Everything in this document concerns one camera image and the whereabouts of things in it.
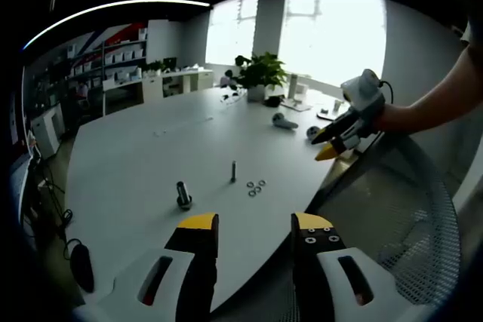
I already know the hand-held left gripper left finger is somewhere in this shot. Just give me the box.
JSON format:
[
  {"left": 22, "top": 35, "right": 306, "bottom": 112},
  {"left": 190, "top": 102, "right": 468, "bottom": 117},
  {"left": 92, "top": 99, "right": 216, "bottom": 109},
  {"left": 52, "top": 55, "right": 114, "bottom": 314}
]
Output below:
[{"left": 71, "top": 212, "right": 220, "bottom": 322}]

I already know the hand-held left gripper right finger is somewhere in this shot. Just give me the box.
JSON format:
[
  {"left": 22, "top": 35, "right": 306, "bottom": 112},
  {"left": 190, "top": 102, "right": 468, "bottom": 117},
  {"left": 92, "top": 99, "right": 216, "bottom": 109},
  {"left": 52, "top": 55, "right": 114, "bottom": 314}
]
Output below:
[{"left": 290, "top": 211, "right": 435, "bottom": 322}]

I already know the thick threaded stud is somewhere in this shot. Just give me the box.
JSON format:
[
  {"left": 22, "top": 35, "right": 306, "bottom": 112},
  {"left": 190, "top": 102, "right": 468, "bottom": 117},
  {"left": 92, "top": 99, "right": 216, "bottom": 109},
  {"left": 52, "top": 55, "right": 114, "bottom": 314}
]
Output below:
[{"left": 176, "top": 181, "right": 191, "bottom": 206}]

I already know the white flat tray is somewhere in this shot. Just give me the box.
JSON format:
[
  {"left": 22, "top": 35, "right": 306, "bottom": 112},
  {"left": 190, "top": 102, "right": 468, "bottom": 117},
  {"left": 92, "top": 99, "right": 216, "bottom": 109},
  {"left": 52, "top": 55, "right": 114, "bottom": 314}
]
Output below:
[{"left": 281, "top": 99, "right": 314, "bottom": 112}]

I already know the black oval pouch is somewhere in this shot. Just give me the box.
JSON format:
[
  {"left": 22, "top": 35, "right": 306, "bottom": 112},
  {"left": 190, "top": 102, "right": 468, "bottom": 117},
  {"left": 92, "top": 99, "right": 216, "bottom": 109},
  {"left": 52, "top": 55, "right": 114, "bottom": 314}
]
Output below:
[{"left": 70, "top": 243, "right": 95, "bottom": 293}]

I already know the grey mesh office chair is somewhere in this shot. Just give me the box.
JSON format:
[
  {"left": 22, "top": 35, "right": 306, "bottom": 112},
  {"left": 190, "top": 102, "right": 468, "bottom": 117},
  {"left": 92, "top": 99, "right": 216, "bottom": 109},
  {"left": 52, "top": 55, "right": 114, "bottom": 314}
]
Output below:
[{"left": 286, "top": 133, "right": 463, "bottom": 322}]

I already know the green potted plant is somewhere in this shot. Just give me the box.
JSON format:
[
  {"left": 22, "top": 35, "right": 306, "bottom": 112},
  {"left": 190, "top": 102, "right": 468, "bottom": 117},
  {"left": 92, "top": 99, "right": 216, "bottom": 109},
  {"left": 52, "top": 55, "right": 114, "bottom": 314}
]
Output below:
[{"left": 234, "top": 52, "right": 288, "bottom": 103}]

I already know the white counter cabinet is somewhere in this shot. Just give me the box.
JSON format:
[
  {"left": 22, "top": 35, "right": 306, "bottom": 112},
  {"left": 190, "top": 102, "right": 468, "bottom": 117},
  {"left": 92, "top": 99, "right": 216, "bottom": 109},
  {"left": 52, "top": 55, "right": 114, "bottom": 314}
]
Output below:
[{"left": 141, "top": 67, "right": 214, "bottom": 101}]

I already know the white box machine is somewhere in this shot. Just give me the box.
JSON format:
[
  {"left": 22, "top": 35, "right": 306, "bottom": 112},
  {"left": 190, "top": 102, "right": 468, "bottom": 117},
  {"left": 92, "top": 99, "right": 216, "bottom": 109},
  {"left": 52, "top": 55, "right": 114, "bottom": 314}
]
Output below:
[{"left": 32, "top": 109, "right": 63, "bottom": 159}]

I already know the long ceiling light strip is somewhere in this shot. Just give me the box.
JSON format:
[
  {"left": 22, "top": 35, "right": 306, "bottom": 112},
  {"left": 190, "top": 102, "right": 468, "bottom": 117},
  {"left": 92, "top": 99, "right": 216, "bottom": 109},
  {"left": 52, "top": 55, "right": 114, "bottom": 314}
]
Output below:
[{"left": 22, "top": 0, "right": 211, "bottom": 51}]

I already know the row of white storage bins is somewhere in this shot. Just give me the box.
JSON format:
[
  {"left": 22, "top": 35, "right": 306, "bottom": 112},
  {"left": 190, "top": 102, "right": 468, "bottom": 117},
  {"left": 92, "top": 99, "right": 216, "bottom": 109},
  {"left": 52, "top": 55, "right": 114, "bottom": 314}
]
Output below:
[{"left": 69, "top": 42, "right": 146, "bottom": 76}]

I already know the metal shelving rack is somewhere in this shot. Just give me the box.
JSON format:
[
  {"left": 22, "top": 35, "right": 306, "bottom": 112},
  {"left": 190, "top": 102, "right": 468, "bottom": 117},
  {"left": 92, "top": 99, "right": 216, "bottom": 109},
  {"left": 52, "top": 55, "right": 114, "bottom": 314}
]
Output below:
[{"left": 67, "top": 27, "right": 148, "bottom": 89}]

